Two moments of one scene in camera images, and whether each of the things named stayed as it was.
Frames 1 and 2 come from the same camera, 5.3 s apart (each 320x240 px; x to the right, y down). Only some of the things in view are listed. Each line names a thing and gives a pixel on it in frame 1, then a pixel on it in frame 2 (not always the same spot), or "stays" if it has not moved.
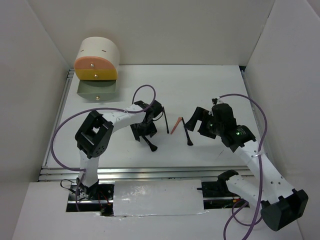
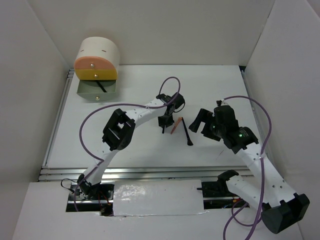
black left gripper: (151, 130) to (167, 123)
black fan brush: (153, 147) to (101, 87)
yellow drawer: (96, 74) stays
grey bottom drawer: (97, 90) stays
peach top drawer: (93, 62) stays
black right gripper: (200, 114) stays
